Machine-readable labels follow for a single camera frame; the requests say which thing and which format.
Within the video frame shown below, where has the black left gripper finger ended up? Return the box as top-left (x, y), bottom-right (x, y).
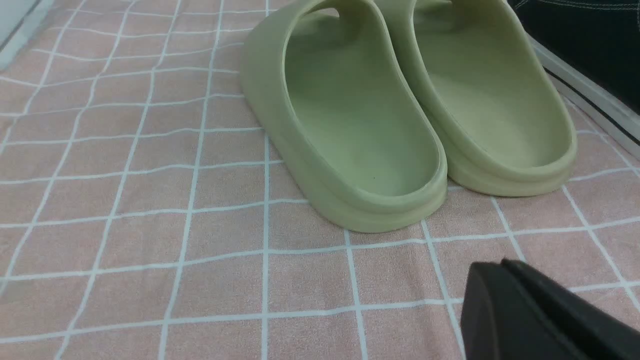
top-left (461, 259), bottom-right (640, 360)

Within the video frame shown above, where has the right green foam slipper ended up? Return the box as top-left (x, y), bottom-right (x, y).
top-left (375, 0), bottom-right (578, 198)

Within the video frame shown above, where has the green foam slipper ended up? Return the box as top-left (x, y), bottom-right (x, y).
top-left (375, 0), bottom-right (578, 198)
top-left (240, 0), bottom-right (448, 233)

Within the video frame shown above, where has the left black canvas sneaker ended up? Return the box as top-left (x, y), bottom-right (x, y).
top-left (509, 0), bottom-right (640, 158)

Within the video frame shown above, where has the left green foam slipper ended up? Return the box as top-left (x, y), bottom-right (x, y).
top-left (240, 0), bottom-right (448, 233)

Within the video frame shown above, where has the pink checkered tablecloth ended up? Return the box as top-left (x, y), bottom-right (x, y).
top-left (0, 0), bottom-right (639, 360)

